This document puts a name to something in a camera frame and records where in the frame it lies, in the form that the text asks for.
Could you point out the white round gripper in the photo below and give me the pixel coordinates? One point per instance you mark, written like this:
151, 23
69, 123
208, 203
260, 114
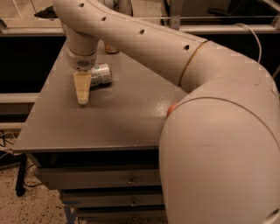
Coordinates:
82, 62

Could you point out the white green 7up can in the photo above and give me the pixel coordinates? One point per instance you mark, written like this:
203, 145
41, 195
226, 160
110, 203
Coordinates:
101, 75

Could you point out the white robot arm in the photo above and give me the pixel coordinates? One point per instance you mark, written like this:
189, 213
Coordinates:
219, 151

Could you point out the orange brown soda can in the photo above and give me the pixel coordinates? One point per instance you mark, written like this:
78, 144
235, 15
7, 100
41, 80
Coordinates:
110, 49

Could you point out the black office chair base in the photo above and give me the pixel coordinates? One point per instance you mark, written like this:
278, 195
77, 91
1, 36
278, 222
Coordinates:
47, 13

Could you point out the grey drawer cabinet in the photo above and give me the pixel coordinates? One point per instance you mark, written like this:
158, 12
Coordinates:
119, 126

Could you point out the red apple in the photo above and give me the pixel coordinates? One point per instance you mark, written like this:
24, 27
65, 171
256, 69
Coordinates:
170, 109

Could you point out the top grey drawer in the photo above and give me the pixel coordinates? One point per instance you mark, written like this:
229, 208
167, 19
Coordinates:
73, 178

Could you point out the grey drawer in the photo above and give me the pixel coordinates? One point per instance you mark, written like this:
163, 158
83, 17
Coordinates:
121, 212
114, 197
73, 178

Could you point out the black stand on floor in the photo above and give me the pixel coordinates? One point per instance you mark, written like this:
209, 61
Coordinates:
8, 157

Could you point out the middle grey drawer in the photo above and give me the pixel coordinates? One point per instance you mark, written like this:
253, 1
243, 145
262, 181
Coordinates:
114, 197

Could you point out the bottom grey drawer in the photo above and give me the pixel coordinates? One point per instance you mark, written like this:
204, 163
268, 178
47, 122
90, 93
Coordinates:
121, 212

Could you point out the metal railing frame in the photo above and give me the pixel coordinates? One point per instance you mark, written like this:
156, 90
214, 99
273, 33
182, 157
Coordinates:
17, 18

